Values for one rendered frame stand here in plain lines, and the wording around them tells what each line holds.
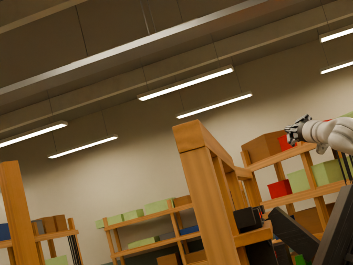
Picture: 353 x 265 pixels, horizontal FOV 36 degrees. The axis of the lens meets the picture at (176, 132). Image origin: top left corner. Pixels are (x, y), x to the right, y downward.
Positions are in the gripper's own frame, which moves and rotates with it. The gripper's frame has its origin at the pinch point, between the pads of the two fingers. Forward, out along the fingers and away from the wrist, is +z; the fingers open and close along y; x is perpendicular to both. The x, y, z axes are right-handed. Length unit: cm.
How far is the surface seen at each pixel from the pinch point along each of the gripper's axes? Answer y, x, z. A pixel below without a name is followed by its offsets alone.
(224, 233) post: 43.9, -6.7, -15.4
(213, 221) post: 42.7, -11.2, -13.0
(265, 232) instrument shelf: 33.9, 16.7, 3.9
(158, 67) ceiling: -172, 109, 779
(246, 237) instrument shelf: 39.3, 13.0, 6.9
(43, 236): 166, 82, 607
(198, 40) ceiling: -236, 124, 706
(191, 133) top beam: 23.6, -31.0, -5.4
